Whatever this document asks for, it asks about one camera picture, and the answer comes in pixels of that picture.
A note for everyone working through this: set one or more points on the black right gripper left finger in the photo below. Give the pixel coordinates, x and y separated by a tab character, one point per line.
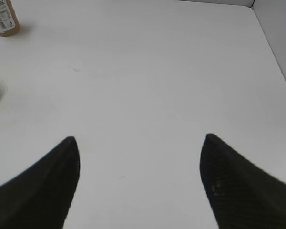
40	197

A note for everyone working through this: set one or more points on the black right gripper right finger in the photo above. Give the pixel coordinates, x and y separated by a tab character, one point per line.
241	195

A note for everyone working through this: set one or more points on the orange juice bottle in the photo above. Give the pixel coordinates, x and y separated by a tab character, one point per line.
9	24

